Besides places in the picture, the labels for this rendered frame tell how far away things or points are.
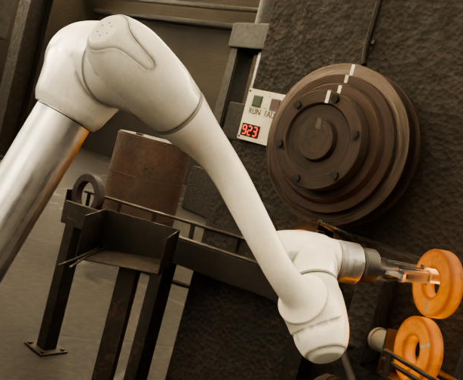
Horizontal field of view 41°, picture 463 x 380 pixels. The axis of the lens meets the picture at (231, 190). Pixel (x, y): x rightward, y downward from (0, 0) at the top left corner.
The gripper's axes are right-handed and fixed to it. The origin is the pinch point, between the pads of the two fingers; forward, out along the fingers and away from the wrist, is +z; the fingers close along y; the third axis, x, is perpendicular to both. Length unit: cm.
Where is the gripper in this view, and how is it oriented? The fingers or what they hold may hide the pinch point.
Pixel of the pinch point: (438, 277)
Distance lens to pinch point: 148.6
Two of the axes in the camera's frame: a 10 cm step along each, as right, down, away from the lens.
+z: 9.5, 1.7, 2.6
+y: 2.4, 1.5, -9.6
